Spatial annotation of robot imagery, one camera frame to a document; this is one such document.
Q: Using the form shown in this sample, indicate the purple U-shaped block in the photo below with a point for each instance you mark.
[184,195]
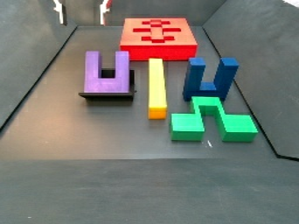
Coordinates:
[97,84]

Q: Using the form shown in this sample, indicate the green zigzag block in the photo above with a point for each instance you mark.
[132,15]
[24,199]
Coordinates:
[236,128]

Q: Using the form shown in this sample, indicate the yellow long bar block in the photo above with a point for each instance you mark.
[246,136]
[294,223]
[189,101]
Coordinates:
[156,90]

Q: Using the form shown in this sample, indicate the black angled fixture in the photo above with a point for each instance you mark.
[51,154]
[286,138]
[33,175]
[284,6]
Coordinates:
[113,96]

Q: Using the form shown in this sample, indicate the red board with slots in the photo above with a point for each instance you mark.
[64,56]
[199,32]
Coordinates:
[157,38]

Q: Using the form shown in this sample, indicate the blue U-shaped block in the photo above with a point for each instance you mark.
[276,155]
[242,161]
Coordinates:
[218,88]

